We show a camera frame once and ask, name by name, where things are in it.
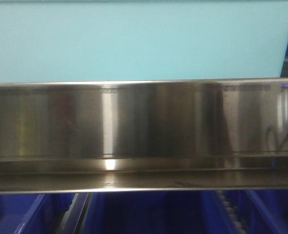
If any light teal plastic bin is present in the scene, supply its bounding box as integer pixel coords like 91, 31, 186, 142
0, 0, 288, 83

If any blue bin lower centre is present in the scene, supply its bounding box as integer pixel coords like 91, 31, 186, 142
82, 191, 237, 234

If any white roller track right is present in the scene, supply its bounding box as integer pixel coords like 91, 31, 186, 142
216, 190, 246, 234

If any blue bin lower left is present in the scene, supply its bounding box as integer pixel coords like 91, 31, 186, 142
0, 193, 74, 234

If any blue bin lower right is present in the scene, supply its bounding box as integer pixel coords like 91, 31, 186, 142
237, 190, 288, 234

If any stainless steel shelf rail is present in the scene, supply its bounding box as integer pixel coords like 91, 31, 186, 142
0, 78, 288, 194

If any metal divider rail left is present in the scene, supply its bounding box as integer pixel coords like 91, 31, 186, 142
53, 193, 92, 234

